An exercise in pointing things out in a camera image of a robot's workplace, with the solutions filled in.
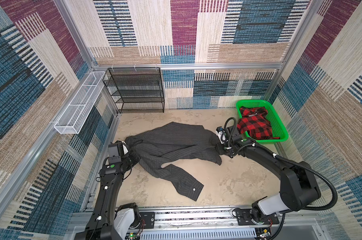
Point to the green plastic basket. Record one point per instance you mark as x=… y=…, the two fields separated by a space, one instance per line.
x=278 y=129

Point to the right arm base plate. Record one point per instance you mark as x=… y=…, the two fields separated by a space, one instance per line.
x=250 y=217

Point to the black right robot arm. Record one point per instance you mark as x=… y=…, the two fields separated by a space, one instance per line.
x=298 y=186

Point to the white wire mesh tray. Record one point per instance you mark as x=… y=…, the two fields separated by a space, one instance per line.
x=78 y=110

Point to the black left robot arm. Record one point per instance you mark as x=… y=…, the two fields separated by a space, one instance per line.
x=108 y=222

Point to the black wire shelf rack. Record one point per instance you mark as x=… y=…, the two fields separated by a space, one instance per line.
x=136 y=90

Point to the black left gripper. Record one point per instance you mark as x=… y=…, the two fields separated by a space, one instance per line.
x=134 y=155

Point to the red black plaid shirt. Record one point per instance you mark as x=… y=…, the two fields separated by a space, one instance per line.
x=253 y=121

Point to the dark grey striped shirt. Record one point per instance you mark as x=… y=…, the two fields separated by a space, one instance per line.
x=160 y=147

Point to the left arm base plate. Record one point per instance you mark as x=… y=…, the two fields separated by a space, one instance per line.
x=145 y=220

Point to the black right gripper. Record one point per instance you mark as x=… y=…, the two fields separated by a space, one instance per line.
x=220 y=149

